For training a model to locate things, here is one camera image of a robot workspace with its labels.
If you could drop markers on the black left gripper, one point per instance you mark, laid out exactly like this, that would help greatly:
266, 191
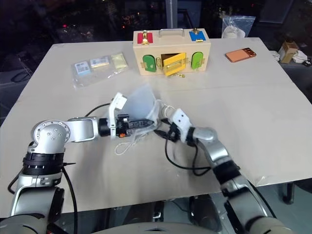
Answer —
123, 126

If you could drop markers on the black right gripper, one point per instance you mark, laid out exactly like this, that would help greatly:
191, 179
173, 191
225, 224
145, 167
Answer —
175, 133

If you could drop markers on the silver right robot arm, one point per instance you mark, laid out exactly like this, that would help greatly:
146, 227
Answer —
219, 151

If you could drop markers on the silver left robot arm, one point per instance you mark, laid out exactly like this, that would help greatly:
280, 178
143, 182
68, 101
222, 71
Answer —
80, 129

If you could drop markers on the clear plastic packet bag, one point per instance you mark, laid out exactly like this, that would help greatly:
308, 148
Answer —
80, 79

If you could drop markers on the clear zip bag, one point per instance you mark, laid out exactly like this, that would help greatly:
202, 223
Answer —
237, 25

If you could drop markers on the gold key bunch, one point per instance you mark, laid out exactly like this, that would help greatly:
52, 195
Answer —
179, 75

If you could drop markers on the pale yellow packet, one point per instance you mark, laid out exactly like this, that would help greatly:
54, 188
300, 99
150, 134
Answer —
119, 62

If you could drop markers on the gold and white packet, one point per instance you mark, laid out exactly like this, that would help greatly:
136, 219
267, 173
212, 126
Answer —
99, 63

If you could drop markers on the blue and white packet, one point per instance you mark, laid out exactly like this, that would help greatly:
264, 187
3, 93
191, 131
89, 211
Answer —
83, 67

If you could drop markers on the wooden lock box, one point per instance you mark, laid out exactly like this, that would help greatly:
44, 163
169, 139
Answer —
170, 46

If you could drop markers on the dark rounded shape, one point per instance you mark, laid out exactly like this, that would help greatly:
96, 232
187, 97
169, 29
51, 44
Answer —
206, 214

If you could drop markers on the orange smartphone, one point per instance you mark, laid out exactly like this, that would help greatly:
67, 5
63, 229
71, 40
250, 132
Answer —
240, 55

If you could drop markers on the black table leg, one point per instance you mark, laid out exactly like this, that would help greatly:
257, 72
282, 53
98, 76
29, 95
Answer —
289, 192

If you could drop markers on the brown cardboard box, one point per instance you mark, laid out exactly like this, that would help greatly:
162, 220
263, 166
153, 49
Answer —
288, 51

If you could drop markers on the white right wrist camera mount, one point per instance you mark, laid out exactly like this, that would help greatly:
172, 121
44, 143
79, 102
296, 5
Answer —
180, 119

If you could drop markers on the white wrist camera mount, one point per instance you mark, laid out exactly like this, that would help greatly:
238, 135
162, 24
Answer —
118, 101
180, 119

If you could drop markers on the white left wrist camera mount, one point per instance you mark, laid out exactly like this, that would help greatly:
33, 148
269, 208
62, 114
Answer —
118, 101

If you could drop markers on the grey vertical post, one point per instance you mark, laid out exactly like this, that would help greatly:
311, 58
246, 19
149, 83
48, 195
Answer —
173, 12

